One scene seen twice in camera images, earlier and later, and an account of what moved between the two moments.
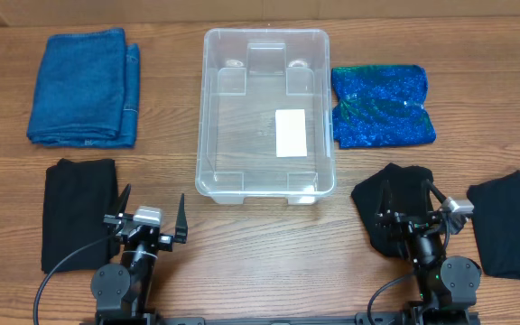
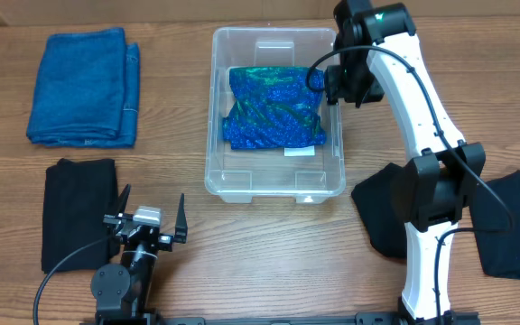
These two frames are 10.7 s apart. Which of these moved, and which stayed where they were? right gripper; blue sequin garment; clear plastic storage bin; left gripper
Moved: right gripper; blue sequin garment
Stayed: clear plastic storage bin; left gripper
